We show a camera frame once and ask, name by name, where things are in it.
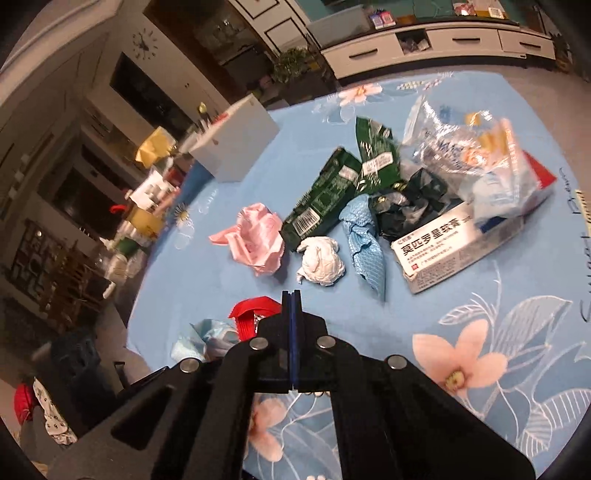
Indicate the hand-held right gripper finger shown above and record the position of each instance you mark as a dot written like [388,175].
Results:
[287,323]
[298,323]

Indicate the blue cloth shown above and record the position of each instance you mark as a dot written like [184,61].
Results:
[364,240]

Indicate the dark green wrapper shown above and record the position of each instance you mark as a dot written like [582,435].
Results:
[415,203]

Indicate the red wrapper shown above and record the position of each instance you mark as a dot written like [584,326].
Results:
[249,311]

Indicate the blue floral tablecloth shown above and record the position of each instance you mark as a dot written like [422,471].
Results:
[231,295]

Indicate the white crumpled tissue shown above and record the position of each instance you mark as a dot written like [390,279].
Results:
[323,263]

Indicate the light blue crumpled paper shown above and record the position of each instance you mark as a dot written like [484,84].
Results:
[207,341]

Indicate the pink crumpled paper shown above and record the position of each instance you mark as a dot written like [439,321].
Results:
[256,240]

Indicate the long green snack packet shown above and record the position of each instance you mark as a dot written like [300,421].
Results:
[323,194]

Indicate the white medicine box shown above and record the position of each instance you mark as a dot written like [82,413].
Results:
[443,249]

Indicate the torn green snack packet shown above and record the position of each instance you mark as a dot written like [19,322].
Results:
[376,152]

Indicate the white storage box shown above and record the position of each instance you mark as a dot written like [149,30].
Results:
[235,138]

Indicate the yellow paper bag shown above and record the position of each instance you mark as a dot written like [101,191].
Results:
[154,147]

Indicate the clear plastic bag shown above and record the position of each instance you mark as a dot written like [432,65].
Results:
[457,143]

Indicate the white patterned cloth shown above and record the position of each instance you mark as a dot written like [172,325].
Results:
[53,410]

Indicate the potted plant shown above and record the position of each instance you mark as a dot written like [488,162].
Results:
[293,64]

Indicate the red and white carton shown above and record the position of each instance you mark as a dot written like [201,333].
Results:
[531,184]

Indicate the red cloth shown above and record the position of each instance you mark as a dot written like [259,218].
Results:
[24,404]

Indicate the white tv cabinet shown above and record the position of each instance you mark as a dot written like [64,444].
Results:
[443,46]

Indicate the wall clock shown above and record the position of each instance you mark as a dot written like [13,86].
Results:
[144,44]

